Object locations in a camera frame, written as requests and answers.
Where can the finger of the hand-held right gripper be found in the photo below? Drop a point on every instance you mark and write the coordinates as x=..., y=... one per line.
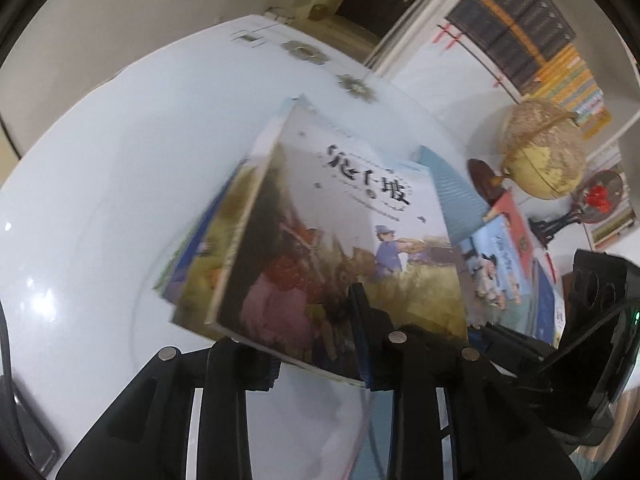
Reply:
x=515, y=350

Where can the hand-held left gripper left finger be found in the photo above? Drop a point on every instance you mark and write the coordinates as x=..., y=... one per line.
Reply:
x=250, y=370

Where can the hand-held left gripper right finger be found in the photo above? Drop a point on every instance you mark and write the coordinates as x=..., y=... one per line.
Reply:
x=361, y=340

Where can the light blue cartoon poetry book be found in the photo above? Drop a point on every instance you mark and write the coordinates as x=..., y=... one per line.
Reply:
x=492, y=265

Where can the white golden picture book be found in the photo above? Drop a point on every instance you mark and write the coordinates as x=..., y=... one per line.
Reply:
x=325, y=220

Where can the row of dark hardcover books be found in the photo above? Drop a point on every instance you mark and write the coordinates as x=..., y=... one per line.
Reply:
x=520, y=20

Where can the round red floral fan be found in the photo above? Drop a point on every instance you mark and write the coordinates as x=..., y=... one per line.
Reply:
x=597, y=197

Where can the red cartoon book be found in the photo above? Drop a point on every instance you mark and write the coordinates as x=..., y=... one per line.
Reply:
x=515, y=220

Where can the light blue woven mat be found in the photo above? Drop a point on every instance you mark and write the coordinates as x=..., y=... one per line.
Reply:
x=452, y=190

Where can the yellow globe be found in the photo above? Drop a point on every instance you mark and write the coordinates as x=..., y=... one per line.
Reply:
x=545, y=150

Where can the white bookshelf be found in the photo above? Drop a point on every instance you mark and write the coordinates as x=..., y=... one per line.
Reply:
x=430, y=60

